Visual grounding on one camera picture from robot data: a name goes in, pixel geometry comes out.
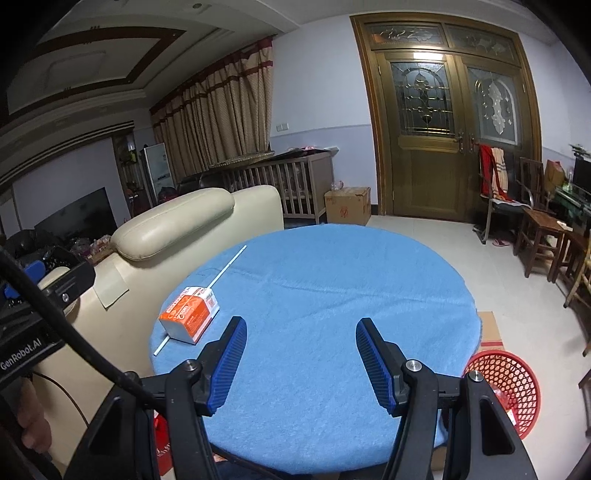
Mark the flat cardboard sheet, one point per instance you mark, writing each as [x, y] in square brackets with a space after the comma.
[489, 327]

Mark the red shopping bag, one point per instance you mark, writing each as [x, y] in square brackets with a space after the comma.
[161, 438]

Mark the red plastic basket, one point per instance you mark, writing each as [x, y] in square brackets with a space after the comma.
[512, 369]

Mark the brown paper bag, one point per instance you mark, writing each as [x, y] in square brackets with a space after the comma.
[555, 175]

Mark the cream leather sofa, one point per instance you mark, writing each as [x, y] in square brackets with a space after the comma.
[194, 217]

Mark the orange and white box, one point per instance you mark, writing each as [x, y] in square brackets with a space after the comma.
[187, 316]

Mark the pink slipper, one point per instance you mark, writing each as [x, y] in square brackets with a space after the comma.
[501, 242]

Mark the dark leather sofa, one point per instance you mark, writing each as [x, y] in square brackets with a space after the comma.
[198, 182]

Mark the wooden crib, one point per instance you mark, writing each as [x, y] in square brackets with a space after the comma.
[318, 180]

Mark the wooden stool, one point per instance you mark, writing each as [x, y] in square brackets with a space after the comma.
[582, 277]

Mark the brown cardboard box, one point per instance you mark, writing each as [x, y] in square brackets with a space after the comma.
[346, 206]

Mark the black television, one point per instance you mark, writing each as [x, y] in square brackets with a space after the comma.
[78, 214]

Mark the pile of colourful packets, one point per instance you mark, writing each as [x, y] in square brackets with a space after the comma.
[92, 249]

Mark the metal frame chair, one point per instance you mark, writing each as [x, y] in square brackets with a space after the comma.
[508, 207]

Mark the small clear plastic bag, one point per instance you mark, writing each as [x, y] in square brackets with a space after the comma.
[337, 185]

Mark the white standing air conditioner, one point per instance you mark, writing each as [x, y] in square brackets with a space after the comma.
[157, 170]

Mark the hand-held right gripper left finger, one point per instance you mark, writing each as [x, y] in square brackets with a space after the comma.
[228, 364]

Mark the blue tablecloth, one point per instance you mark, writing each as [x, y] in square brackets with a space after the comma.
[332, 286]

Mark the dark display shelf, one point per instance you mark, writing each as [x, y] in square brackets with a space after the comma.
[129, 175]

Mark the red striped towel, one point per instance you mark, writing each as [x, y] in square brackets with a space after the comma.
[489, 175]

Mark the beige striped curtains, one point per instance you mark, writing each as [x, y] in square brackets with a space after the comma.
[221, 115]

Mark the wooden double door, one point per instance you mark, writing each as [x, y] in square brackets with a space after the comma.
[425, 175]

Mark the glass cabinet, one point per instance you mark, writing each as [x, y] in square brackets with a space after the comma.
[572, 198]

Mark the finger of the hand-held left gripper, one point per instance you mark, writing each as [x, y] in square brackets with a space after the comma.
[74, 281]
[34, 268]

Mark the thin white rod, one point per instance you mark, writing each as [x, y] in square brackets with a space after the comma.
[226, 267]

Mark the dark wooden chair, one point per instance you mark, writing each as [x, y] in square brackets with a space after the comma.
[540, 221]

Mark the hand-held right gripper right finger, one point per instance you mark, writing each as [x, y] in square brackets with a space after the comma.
[374, 364]

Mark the person's left hand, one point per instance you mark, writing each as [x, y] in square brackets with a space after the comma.
[37, 429]

